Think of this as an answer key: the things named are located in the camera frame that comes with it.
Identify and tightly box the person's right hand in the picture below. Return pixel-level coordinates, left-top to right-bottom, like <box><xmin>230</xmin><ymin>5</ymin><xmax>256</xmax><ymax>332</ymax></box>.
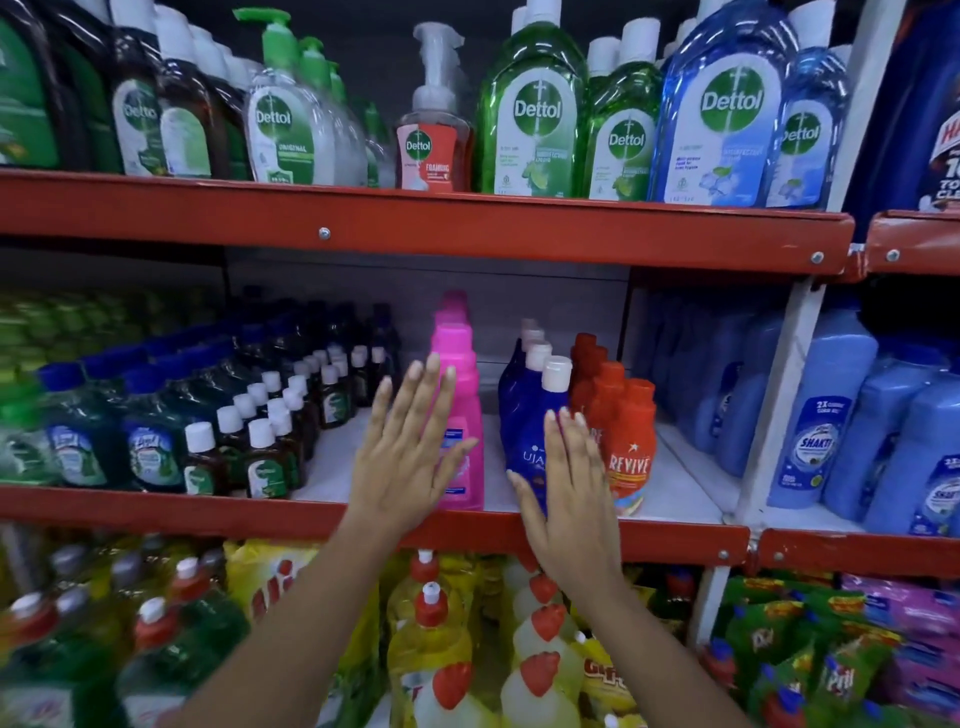
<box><xmin>507</xmin><ymin>408</ymin><xmax>624</xmax><ymax>610</ymax></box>

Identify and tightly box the person's left hand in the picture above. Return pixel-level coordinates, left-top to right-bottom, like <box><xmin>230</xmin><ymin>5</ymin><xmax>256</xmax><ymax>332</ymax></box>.
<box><xmin>342</xmin><ymin>354</ymin><xmax>479</xmax><ymax>546</ymax></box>

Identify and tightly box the person's left forearm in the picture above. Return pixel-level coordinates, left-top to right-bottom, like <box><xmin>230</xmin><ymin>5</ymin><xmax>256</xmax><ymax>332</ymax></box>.
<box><xmin>161</xmin><ymin>519</ymin><xmax>410</xmax><ymax>728</ymax></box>

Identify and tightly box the person's right forearm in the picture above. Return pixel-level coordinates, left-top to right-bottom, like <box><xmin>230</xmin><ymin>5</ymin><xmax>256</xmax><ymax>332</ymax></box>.
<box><xmin>576</xmin><ymin>581</ymin><xmax>751</xmax><ymax>728</ymax></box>

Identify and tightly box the pink liquid bottle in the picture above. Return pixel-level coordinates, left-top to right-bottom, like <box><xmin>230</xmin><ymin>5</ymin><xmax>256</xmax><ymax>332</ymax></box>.
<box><xmin>429</xmin><ymin>322</ymin><xmax>486</xmax><ymax>513</ymax></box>
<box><xmin>434</xmin><ymin>290</ymin><xmax>473</xmax><ymax>328</ymax></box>

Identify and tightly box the dark blue white-capped bottle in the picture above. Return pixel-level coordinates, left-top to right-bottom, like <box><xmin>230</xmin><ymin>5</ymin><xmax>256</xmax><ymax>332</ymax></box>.
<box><xmin>498</xmin><ymin>342</ymin><xmax>554</xmax><ymax>451</ymax></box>
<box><xmin>498</xmin><ymin>318</ymin><xmax>546</xmax><ymax>380</ymax></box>
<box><xmin>507</xmin><ymin>355</ymin><xmax>574</xmax><ymax>513</ymax></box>

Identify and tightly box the pale red-capped bottle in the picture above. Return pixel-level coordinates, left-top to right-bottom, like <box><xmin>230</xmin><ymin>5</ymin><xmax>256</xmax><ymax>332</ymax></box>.
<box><xmin>512</xmin><ymin>602</ymin><xmax>588</xmax><ymax>680</ymax></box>
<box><xmin>499</xmin><ymin>651</ymin><xmax>584</xmax><ymax>728</ymax></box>
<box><xmin>516</xmin><ymin>571</ymin><xmax>565</xmax><ymax>620</ymax></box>
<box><xmin>411</xmin><ymin>661</ymin><xmax>499</xmax><ymax>728</ymax></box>

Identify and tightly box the group of small brown bottles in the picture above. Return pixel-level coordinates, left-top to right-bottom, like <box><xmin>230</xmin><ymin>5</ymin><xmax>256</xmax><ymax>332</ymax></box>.
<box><xmin>183</xmin><ymin>298</ymin><xmax>403</xmax><ymax>501</ymax></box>

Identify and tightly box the yellow red-capped bottle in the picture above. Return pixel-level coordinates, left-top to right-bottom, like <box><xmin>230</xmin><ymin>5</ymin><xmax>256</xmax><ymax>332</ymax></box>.
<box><xmin>388</xmin><ymin>549</ymin><xmax>445</xmax><ymax>610</ymax></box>
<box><xmin>386</xmin><ymin>580</ymin><xmax>475</xmax><ymax>728</ymax></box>

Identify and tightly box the row of pale blue bottles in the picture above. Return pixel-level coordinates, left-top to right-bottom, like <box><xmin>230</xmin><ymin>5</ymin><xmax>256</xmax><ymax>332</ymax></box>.
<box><xmin>636</xmin><ymin>291</ymin><xmax>786</xmax><ymax>479</ymax></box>

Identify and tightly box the long red shelf edge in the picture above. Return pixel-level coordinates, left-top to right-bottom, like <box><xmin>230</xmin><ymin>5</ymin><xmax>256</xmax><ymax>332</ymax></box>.
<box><xmin>0</xmin><ymin>484</ymin><xmax>752</xmax><ymax>569</ymax></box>
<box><xmin>0</xmin><ymin>168</ymin><xmax>857</xmax><ymax>278</ymax></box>

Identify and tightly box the small yellow refill pouch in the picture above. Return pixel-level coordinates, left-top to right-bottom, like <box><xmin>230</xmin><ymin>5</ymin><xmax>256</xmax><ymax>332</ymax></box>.
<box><xmin>572</xmin><ymin>632</ymin><xmax>640</xmax><ymax>723</ymax></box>

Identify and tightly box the yellow dishwash packet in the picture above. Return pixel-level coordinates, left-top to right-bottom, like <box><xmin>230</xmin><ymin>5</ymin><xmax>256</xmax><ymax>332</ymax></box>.
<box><xmin>223</xmin><ymin>538</ymin><xmax>385</xmax><ymax>728</ymax></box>

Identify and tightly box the red foaming pump bottle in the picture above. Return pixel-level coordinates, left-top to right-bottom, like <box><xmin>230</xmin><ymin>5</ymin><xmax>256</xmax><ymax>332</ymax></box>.
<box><xmin>395</xmin><ymin>21</ymin><xmax>474</xmax><ymax>195</ymax></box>

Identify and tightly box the green pump handwash bottle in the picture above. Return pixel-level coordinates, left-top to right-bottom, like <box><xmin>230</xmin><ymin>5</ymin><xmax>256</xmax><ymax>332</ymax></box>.
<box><xmin>358</xmin><ymin>99</ymin><xmax>397</xmax><ymax>189</ymax></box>
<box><xmin>233</xmin><ymin>7</ymin><xmax>339</xmax><ymax>187</ymax></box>
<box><xmin>298</xmin><ymin>36</ymin><xmax>370</xmax><ymax>188</ymax></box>

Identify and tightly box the light blue detergent bottle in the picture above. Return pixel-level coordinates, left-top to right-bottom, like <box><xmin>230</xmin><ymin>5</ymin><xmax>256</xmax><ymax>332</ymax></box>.
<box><xmin>861</xmin><ymin>373</ymin><xmax>960</xmax><ymax>539</ymax></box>
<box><xmin>767</xmin><ymin>306</ymin><xmax>879</xmax><ymax>511</ymax></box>
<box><xmin>822</xmin><ymin>339</ymin><xmax>951</xmax><ymax>524</ymax></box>

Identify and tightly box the row of blue-capped green bottles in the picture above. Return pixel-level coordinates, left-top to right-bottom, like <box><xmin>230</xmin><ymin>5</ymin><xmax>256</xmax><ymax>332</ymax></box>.
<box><xmin>0</xmin><ymin>291</ymin><xmax>226</xmax><ymax>494</ymax></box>

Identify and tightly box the pile of green refill pouches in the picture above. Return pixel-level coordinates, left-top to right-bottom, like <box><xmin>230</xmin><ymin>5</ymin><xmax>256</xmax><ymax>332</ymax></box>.
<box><xmin>699</xmin><ymin>571</ymin><xmax>905</xmax><ymax>728</ymax></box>

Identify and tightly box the large green disinfectant bottle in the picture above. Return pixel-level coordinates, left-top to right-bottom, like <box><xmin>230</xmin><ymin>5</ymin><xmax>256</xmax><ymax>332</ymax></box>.
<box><xmin>475</xmin><ymin>0</ymin><xmax>588</xmax><ymax>199</ymax></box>

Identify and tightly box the small green disinfectant bottle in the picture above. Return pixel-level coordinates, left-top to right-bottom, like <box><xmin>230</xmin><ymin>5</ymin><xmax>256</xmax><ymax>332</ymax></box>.
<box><xmin>580</xmin><ymin>16</ymin><xmax>666</xmax><ymax>203</ymax></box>

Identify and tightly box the group of red-capped green bottles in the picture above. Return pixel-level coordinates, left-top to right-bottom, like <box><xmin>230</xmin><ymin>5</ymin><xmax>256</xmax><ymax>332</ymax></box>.
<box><xmin>0</xmin><ymin>534</ymin><xmax>253</xmax><ymax>728</ymax></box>

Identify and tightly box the large blue disinfectant bottle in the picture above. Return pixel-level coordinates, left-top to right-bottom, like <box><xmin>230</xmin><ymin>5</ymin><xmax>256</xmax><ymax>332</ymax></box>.
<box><xmin>649</xmin><ymin>0</ymin><xmax>798</xmax><ymax>208</ymax></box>

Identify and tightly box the row of brown antiseptic bottles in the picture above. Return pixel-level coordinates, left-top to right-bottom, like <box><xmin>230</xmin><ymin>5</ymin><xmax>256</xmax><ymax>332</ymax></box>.
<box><xmin>0</xmin><ymin>0</ymin><xmax>254</xmax><ymax>183</ymax></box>

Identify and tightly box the pile of pink refill pouches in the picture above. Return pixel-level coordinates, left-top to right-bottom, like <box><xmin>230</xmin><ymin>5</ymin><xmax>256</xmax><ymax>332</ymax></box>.
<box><xmin>838</xmin><ymin>573</ymin><xmax>960</xmax><ymax>717</ymax></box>

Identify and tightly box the small blue disinfectant bottle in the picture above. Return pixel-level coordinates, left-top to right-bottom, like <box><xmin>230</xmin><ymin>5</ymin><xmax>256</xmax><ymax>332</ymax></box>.
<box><xmin>759</xmin><ymin>0</ymin><xmax>853</xmax><ymax>210</ymax></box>

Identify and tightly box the short red shelf edge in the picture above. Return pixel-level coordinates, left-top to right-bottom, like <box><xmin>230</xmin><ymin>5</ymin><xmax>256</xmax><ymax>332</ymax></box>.
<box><xmin>864</xmin><ymin>210</ymin><xmax>960</xmax><ymax>278</ymax></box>

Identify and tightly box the dark blue cleaner bottle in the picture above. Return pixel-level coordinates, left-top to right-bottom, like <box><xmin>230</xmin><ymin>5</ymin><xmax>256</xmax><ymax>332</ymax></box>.
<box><xmin>846</xmin><ymin>0</ymin><xmax>960</xmax><ymax>220</ymax></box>

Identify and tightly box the white shelf upright post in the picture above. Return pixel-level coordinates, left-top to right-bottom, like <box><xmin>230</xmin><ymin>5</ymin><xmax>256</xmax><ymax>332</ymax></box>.
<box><xmin>686</xmin><ymin>0</ymin><xmax>910</xmax><ymax>648</ymax></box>

